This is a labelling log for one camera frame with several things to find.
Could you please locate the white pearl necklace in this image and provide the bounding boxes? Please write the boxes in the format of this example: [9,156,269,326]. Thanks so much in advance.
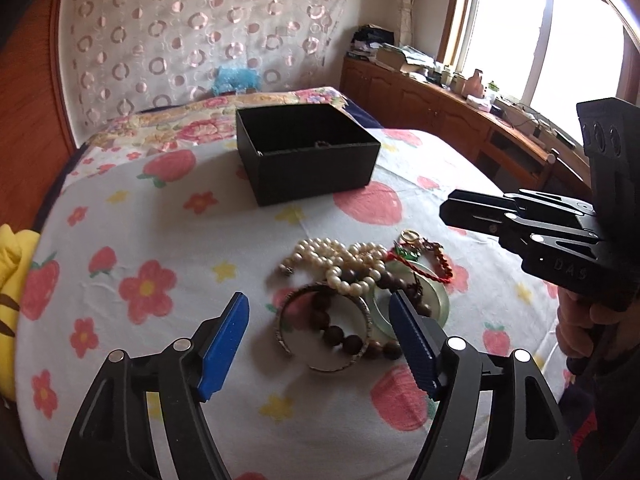
[277,237,388,298]

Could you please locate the white appliance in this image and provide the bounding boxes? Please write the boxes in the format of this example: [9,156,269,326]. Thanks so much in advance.
[494,94,548,132]

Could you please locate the circle pattern lace cover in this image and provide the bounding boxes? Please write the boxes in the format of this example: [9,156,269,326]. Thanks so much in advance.
[60,0,349,136]

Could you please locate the wooden headboard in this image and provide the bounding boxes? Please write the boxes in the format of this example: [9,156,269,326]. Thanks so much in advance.
[0,0,83,241]

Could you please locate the pile of dark clothes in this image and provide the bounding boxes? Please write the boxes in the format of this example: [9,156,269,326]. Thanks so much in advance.
[349,24,397,61]

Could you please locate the floral quilt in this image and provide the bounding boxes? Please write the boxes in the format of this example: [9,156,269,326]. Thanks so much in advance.
[75,87,386,156]

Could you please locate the yellow plush toy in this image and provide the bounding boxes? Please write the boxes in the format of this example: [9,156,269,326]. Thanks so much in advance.
[0,222,41,403]

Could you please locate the long wooden cabinet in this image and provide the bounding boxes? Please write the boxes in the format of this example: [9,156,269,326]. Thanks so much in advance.
[340,55,596,196]

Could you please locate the green pendant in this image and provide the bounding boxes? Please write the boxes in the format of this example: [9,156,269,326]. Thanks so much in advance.
[382,244,448,285]

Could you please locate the pink bottle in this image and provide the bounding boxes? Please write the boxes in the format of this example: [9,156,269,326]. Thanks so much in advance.
[462,69,487,99]

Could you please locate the red bead bracelet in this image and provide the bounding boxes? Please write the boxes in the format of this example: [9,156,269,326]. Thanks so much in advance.
[420,241,456,286]

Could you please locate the dark wooden bead bracelet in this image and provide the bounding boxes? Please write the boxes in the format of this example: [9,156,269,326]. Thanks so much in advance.
[311,266,433,362]

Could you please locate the pale green jade bangle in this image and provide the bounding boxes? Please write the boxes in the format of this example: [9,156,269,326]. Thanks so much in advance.
[369,257,451,333]

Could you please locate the blue plush toy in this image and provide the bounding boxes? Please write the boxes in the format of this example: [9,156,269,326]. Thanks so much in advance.
[210,65,264,97]

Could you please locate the silver metal bangle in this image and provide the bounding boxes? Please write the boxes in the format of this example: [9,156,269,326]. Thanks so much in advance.
[276,284,372,373]

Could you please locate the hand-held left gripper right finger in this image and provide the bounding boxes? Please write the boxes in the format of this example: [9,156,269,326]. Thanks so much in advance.
[387,290,583,480]

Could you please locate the patterned curtain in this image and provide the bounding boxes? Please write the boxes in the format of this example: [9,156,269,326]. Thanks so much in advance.
[390,0,476,61]

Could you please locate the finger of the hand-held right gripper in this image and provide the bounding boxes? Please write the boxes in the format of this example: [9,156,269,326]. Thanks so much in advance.
[497,211,609,262]
[439,189,600,235]

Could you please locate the black cardboard box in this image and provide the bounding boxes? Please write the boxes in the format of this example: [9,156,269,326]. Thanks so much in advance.
[235,104,382,207]

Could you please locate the wooden frame window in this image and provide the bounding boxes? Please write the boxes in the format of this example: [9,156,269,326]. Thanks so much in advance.
[440,0,640,128]

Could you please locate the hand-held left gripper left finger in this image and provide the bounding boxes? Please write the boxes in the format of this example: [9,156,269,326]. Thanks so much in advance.
[57,291,251,480]

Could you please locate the person's right hand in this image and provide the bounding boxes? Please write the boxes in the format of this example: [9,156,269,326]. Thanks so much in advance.
[554,287,622,376]

